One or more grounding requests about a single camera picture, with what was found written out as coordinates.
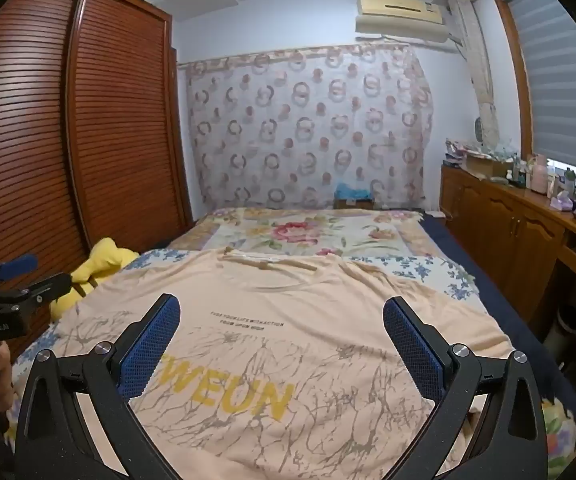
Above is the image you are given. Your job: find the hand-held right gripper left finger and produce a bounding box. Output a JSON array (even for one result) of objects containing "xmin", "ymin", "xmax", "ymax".
[{"xmin": 7, "ymin": 292, "xmax": 184, "ymax": 480}]

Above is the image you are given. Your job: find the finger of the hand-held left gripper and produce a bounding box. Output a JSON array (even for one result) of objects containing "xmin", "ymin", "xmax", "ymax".
[
  {"xmin": 0, "ymin": 253, "xmax": 39, "ymax": 288},
  {"xmin": 0, "ymin": 272, "xmax": 72, "ymax": 311}
]

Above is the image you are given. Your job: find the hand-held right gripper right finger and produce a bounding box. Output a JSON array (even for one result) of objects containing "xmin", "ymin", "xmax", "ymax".
[{"xmin": 382, "ymin": 296, "xmax": 564, "ymax": 480}]

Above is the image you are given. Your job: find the beige printed t-shirt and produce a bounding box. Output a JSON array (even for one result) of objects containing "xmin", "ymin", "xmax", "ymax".
[{"xmin": 43, "ymin": 247, "xmax": 516, "ymax": 480}]

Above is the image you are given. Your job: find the person's left hand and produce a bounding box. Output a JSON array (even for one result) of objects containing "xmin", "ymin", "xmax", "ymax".
[{"xmin": 0, "ymin": 342, "xmax": 17, "ymax": 433}]

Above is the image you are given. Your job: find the yellow plush toy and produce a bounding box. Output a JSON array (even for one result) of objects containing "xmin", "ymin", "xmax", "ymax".
[{"xmin": 49, "ymin": 238, "xmax": 139, "ymax": 321}]

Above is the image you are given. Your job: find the blue floral blanket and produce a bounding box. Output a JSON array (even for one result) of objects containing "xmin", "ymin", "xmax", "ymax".
[{"xmin": 10, "ymin": 247, "xmax": 486, "ymax": 411}]

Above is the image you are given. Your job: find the bed with navy sheet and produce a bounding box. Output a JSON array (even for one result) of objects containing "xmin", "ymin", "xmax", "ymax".
[{"xmin": 420, "ymin": 212, "xmax": 576, "ymax": 411}]

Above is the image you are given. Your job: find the wooden cabinet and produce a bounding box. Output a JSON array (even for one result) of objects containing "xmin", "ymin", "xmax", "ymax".
[{"xmin": 440, "ymin": 165, "xmax": 576, "ymax": 311}]

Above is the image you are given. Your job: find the small cardboard box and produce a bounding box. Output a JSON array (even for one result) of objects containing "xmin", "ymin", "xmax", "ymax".
[{"xmin": 333, "ymin": 195, "xmax": 376, "ymax": 211}]

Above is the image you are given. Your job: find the waste bin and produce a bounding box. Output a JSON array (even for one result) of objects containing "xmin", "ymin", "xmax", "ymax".
[{"xmin": 555, "ymin": 302, "xmax": 576, "ymax": 336}]

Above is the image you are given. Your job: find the brown slatted wardrobe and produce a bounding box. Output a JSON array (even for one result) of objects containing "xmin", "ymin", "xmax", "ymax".
[{"xmin": 0, "ymin": 0, "xmax": 194, "ymax": 361}]

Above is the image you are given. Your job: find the pink floral blanket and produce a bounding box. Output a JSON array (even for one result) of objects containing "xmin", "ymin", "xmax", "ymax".
[{"xmin": 168, "ymin": 206, "xmax": 441, "ymax": 263}]

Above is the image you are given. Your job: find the yellow patterned cushion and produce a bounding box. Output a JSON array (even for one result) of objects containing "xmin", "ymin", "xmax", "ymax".
[{"xmin": 540, "ymin": 397, "xmax": 576, "ymax": 466}]

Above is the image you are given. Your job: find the open cardboard box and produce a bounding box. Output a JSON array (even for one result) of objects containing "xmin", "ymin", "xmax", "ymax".
[{"xmin": 468, "ymin": 155, "xmax": 509, "ymax": 178}]

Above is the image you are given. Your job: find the pile of papers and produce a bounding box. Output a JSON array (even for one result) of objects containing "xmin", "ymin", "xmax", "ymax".
[{"xmin": 445, "ymin": 137, "xmax": 474, "ymax": 166}]

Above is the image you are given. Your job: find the pink bottle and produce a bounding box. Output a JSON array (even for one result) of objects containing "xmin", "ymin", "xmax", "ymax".
[{"xmin": 533, "ymin": 155, "xmax": 549, "ymax": 191}]

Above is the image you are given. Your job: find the tied lace curtain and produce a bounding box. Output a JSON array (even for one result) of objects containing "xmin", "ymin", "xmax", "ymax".
[{"xmin": 448, "ymin": 0, "xmax": 501, "ymax": 146}]

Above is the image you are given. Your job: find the cream air conditioner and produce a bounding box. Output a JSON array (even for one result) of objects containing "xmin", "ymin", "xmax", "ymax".
[{"xmin": 354, "ymin": 0, "xmax": 451, "ymax": 43}]

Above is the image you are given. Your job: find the ring patterned curtain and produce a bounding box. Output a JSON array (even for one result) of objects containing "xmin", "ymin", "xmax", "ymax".
[{"xmin": 178, "ymin": 42, "xmax": 436, "ymax": 211}]

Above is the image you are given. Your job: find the wooden window frame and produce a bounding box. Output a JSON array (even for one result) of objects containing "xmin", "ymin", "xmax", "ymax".
[{"xmin": 490, "ymin": 0, "xmax": 536, "ymax": 161}]

